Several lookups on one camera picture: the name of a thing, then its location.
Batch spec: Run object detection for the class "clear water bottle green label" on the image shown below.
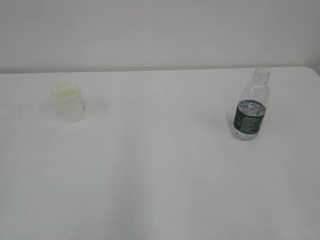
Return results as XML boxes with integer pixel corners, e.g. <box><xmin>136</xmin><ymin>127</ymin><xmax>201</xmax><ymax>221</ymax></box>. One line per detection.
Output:
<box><xmin>231</xmin><ymin>68</ymin><xmax>271</xmax><ymax>141</ymax></box>

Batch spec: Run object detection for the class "white paper cup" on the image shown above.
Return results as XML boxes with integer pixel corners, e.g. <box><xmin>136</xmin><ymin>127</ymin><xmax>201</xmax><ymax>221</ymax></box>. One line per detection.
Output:
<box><xmin>51</xmin><ymin>82</ymin><xmax>85</xmax><ymax>123</ymax></box>

